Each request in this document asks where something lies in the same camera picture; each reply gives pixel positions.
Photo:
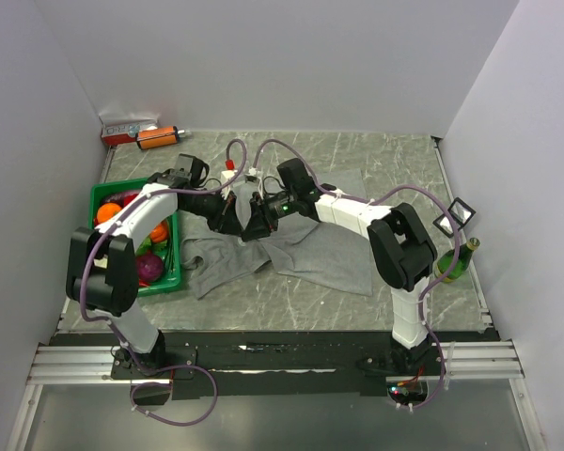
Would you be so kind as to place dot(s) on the green plastic crate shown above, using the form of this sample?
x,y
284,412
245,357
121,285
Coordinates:
x,y
168,251

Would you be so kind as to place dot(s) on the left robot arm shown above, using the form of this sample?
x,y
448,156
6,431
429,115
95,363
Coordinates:
x,y
102,275

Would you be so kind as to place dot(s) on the red white box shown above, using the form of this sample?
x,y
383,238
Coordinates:
x,y
125,133

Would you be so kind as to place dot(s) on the small orange pumpkin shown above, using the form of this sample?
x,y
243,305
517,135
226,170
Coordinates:
x,y
160,233

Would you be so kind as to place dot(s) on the red bell pepper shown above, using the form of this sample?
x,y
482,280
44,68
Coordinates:
x,y
128,199

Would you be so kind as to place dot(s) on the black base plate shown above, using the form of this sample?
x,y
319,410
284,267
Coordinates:
x,y
227,364

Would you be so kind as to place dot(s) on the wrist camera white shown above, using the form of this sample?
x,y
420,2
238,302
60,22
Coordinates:
x,y
255,176
228,176

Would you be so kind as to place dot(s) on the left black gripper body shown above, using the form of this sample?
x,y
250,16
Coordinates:
x,y
218,209

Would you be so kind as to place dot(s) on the grey garment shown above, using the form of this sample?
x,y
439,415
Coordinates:
x,y
323,254

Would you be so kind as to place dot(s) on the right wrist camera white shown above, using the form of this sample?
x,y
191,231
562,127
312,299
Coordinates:
x,y
255,176

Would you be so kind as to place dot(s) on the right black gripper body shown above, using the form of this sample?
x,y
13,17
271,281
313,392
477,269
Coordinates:
x,y
265,214

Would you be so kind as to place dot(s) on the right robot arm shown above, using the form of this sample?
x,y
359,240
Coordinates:
x,y
402,248

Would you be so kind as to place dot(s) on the purple cabbage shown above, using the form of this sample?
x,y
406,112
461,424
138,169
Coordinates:
x,y
150,267

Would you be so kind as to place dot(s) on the green lettuce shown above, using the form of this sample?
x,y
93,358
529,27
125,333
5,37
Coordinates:
x,y
145,247

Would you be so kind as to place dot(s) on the purple eggplant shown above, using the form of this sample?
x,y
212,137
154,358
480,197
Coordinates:
x,y
120,197

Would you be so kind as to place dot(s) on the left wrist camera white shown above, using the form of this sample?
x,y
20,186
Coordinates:
x,y
228,176

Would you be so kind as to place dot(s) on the aluminium rail frame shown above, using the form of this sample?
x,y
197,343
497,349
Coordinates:
x,y
478,401

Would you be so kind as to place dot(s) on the black square frame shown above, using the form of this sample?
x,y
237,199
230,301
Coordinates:
x,y
460,212

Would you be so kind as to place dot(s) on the orange fruit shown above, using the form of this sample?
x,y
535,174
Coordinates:
x,y
106,212

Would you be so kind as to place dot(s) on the orange cylinder tool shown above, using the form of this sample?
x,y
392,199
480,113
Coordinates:
x,y
160,137

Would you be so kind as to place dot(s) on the green yellow round object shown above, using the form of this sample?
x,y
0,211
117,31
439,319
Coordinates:
x,y
465,254

